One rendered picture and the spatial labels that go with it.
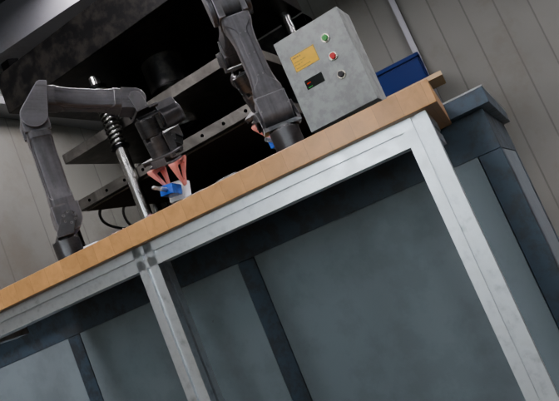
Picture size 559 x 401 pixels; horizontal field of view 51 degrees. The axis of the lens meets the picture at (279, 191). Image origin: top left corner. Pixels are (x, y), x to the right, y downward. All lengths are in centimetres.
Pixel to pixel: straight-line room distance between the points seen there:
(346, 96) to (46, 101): 119
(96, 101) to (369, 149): 82
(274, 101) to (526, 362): 66
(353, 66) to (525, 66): 237
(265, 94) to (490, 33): 347
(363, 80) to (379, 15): 242
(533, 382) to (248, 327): 76
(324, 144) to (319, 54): 142
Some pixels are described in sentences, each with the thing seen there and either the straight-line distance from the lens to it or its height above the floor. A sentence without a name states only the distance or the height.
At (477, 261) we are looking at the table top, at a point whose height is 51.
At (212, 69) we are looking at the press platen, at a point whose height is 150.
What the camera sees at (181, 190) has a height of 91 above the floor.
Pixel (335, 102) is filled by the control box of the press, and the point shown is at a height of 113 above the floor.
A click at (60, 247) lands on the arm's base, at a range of 145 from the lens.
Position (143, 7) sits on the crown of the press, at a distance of 263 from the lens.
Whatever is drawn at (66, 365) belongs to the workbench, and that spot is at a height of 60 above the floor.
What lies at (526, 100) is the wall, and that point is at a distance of 449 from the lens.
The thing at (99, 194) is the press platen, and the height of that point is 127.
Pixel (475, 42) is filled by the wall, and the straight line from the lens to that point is 456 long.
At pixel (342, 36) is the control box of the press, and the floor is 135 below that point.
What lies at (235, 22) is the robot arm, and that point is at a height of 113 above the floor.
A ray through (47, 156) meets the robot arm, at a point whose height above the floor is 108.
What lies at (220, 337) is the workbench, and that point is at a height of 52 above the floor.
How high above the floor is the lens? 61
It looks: 7 degrees up
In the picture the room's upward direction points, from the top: 23 degrees counter-clockwise
